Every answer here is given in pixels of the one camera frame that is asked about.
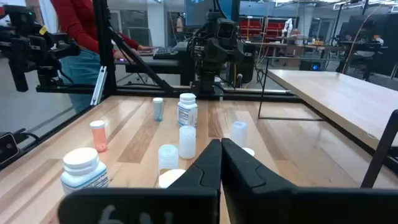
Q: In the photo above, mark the small translucent white bottle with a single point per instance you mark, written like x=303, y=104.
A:
x=248, y=151
x=238, y=133
x=187, y=143
x=168, y=157

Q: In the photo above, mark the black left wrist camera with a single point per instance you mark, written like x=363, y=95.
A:
x=225, y=29

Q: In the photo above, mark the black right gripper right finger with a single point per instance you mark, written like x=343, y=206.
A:
x=280, y=205

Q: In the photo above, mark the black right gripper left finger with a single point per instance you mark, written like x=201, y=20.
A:
x=140, y=205

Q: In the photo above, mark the black aluminium table frame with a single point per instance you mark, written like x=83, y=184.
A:
x=105, y=46

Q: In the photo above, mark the wooden shelf with black legs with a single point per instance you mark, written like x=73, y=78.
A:
x=326, y=93

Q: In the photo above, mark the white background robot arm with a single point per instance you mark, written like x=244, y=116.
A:
x=288, y=26

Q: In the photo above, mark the blue-lit computer monitor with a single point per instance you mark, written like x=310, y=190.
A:
x=199, y=12

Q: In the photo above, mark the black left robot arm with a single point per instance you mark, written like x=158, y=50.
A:
x=211, y=77

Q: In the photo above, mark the black keyboard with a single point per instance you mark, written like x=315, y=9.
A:
x=164, y=53

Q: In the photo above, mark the orange translucent pill bottle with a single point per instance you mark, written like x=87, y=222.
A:
x=99, y=138

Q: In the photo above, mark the black desk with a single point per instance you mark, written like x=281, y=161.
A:
x=155, y=65

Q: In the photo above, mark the black table-level camera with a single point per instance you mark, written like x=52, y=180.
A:
x=7, y=147

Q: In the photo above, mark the black background robot arm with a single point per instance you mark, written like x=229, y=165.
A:
x=28, y=46

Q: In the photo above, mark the teal translucent pill bottle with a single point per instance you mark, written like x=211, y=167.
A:
x=158, y=110

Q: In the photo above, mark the red storage cabinet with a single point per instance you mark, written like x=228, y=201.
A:
x=252, y=28

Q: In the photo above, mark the white labelled medicine bottle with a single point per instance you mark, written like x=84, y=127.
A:
x=84, y=174
x=187, y=112
x=169, y=179

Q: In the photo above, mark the person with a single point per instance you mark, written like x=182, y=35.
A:
x=74, y=25

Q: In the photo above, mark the silver aluminium bracket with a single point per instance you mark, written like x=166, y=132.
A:
x=99, y=85

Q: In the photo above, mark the person's hand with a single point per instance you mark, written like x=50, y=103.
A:
x=119, y=56
x=146, y=48

